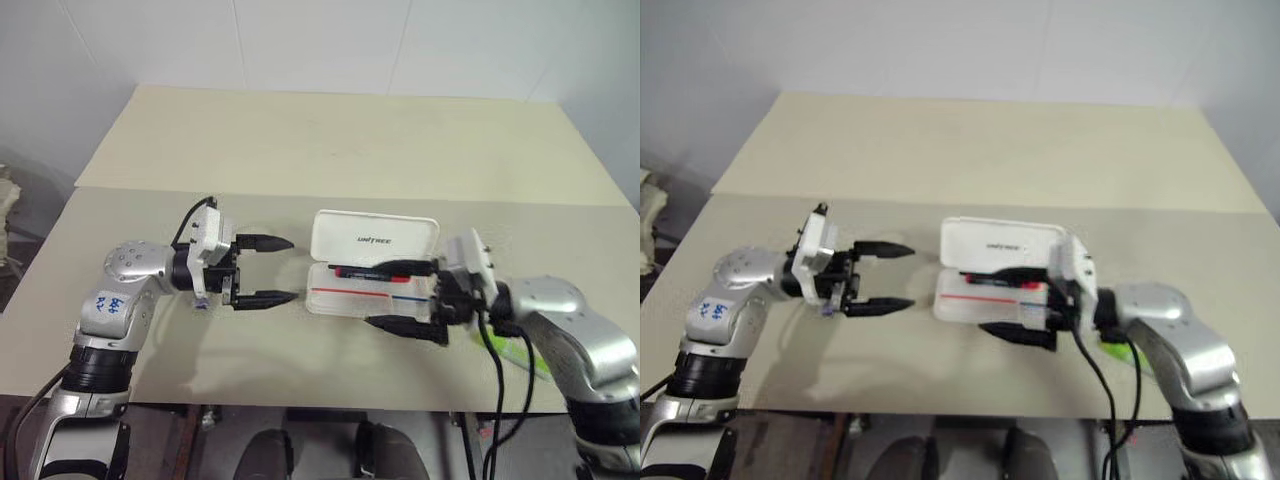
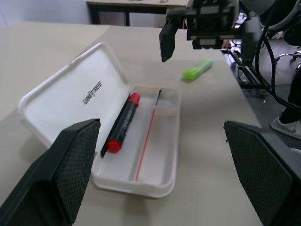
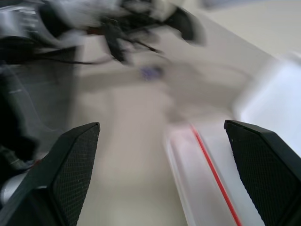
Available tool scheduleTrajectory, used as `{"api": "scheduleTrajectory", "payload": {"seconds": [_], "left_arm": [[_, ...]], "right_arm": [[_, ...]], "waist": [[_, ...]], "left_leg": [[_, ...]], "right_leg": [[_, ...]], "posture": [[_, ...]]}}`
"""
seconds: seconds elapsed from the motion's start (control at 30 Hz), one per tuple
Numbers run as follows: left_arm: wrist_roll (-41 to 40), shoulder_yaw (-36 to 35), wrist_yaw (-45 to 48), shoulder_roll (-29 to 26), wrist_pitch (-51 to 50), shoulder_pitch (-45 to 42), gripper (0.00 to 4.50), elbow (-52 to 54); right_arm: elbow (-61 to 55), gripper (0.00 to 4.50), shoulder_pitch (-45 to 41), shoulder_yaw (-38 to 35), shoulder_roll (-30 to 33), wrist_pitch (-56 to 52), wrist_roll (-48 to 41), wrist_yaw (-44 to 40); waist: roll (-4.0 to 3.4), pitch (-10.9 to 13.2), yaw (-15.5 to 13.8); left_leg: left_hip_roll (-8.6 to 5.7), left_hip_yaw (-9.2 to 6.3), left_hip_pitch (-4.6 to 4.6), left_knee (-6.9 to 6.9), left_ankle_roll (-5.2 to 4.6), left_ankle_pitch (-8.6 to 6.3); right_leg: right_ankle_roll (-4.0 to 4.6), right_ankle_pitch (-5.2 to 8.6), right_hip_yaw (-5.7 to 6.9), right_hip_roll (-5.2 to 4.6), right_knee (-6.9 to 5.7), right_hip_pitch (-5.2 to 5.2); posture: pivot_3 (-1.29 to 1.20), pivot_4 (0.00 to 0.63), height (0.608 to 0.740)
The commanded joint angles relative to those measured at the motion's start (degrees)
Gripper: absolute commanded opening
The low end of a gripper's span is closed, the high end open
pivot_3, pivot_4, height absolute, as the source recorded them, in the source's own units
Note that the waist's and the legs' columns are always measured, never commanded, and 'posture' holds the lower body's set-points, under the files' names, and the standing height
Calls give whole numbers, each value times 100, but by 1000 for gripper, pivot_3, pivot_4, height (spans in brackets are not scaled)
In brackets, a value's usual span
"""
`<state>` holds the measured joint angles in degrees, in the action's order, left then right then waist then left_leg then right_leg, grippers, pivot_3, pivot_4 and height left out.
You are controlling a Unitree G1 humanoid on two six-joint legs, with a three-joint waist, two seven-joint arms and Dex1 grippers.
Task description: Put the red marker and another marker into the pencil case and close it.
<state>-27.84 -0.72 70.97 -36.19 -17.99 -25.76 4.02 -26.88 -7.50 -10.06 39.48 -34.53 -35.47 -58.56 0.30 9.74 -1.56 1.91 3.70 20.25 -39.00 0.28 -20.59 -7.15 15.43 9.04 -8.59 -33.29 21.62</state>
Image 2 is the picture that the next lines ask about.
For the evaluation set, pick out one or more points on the grey white sneaker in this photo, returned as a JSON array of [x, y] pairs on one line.
[[285, 128]]

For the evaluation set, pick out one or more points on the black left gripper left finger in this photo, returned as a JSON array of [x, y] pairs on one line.
[[49, 179]]

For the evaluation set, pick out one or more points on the thin red and blue pen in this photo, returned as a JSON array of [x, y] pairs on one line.
[[147, 139]]

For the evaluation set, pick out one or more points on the black trouser leg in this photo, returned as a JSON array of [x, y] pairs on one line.
[[295, 101]]

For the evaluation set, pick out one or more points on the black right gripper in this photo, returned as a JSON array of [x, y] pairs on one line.
[[211, 23]]

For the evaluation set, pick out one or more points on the black marker with red cap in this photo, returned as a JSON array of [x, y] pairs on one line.
[[124, 122]]

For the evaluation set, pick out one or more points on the wooden table with black legs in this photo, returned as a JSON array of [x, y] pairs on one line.
[[131, 5]]

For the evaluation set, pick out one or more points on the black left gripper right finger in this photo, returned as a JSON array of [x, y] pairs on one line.
[[265, 174]]

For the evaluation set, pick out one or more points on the chrome chair base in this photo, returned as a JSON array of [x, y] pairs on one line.
[[288, 57]]

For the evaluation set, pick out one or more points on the white plastic pencil case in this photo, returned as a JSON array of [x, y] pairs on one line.
[[70, 94]]

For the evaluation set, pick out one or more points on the black metal floor frame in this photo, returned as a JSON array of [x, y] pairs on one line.
[[247, 70]]

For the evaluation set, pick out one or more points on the green highlighter marker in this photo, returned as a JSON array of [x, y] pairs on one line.
[[197, 70]]

